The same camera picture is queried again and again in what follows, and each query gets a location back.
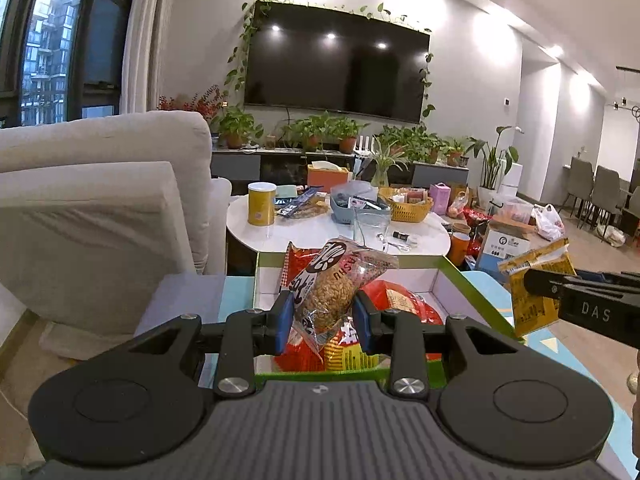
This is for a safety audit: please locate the red round-logo snack bag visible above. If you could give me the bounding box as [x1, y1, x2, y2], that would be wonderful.
[360, 278, 445, 361]

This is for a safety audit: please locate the yellow snack packet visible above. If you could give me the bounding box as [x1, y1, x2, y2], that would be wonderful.
[498, 237, 576, 338]

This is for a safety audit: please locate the clear grain snack bag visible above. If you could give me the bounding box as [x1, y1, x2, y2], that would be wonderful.
[288, 237, 399, 354]

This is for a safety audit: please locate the green cardboard box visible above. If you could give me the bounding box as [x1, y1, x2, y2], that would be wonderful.
[255, 255, 515, 386]

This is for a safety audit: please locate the red rectangular snack packet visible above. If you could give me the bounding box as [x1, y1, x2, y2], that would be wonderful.
[280, 242, 320, 290]

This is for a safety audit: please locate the white plastic bag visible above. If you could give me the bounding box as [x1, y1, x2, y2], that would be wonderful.
[533, 204, 565, 242]

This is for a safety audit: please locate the white round coffee table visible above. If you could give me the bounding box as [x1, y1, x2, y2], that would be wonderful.
[227, 195, 450, 256]

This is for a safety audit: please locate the grey dining chair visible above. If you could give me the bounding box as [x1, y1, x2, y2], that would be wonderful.
[560, 157, 593, 217]
[587, 166, 620, 230]

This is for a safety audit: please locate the orange cup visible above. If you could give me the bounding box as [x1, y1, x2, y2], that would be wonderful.
[447, 232, 471, 266]

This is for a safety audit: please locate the clear glass pitcher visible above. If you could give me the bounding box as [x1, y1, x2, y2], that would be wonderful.
[352, 208, 392, 252]

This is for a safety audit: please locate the yellow woven basket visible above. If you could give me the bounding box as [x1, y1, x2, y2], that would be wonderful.
[378, 186, 434, 223]

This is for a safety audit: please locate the blue white cardboard box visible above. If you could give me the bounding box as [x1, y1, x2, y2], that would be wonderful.
[474, 228, 530, 284]

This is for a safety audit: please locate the dark blue snack packet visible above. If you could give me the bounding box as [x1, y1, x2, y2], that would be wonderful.
[277, 186, 320, 218]

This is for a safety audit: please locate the blue plastic basket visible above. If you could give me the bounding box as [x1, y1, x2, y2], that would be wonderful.
[330, 180, 390, 224]

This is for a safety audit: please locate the yellow canister white lid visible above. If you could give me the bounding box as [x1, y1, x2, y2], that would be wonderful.
[247, 182, 277, 226]

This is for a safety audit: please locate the pink carton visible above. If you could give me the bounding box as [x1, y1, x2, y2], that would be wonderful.
[428, 182, 451, 216]

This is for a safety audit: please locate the orange tissue box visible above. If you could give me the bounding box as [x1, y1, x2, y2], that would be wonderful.
[307, 160, 350, 193]

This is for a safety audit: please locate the tall leafy floor plant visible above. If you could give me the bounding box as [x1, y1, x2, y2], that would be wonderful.
[464, 125, 524, 210]

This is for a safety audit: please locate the beige sofa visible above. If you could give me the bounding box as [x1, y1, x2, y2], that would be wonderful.
[1, 110, 231, 360]

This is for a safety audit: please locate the potted green plant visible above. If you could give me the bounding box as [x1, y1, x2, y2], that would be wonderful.
[328, 117, 369, 154]
[214, 105, 264, 150]

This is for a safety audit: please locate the red flower vase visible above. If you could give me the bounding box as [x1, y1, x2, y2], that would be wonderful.
[157, 84, 227, 125]

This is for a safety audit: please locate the wall-mounted black television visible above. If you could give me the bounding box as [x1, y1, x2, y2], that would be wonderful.
[244, 2, 431, 122]

